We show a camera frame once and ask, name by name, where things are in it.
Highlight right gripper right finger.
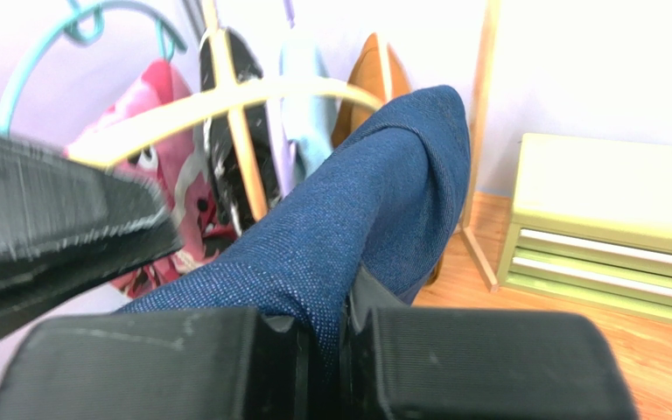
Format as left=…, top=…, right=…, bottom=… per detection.
left=340, top=269, right=638, bottom=419

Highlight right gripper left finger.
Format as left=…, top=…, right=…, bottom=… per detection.
left=0, top=307, right=310, bottom=419

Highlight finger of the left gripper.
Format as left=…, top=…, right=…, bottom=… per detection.
left=0, top=137, right=182, bottom=339

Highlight yellow clothes hanger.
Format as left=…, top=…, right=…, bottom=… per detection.
left=66, top=76, right=384, bottom=168

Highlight pink camouflage trousers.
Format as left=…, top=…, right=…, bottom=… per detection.
left=75, top=59, right=237, bottom=298

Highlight dark blue denim trousers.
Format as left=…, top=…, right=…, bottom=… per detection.
left=125, top=86, right=470, bottom=380

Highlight teal clothes hanger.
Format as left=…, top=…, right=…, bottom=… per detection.
left=0, top=1, right=190, bottom=141

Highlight black white speckled trousers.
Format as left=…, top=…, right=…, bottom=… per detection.
left=199, top=29, right=282, bottom=235

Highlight orange clothes hanger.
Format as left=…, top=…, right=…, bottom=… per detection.
left=200, top=0, right=268, bottom=221

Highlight light blue trousers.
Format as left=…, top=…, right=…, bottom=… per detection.
left=280, top=38, right=338, bottom=184

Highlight brown trousers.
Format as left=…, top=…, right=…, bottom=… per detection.
left=332, top=32, right=412, bottom=148

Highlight wooden clothes rack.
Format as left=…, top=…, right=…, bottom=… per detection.
left=458, top=0, right=502, bottom=292

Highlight green drawer cabinet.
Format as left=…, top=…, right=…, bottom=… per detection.
left=497, top=133, right=672, bottom=323

